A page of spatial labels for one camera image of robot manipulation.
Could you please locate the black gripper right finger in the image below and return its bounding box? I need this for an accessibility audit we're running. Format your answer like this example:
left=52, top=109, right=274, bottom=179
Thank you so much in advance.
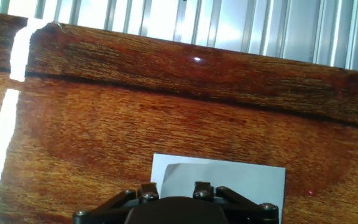
left=193, top=181, right=280, bottom=224

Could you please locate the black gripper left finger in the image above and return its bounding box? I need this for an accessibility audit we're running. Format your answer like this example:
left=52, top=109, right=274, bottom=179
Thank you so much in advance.
left=72, top=182, right=160, bottom=224

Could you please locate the white paper sheet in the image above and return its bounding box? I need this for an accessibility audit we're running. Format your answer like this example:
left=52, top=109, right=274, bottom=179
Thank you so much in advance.
left=150, top=152, right=287, bottom=219

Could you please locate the corrugated grey metal panel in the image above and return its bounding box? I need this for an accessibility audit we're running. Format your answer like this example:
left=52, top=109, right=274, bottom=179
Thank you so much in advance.
left=0, top=0, right=358, bottom=75

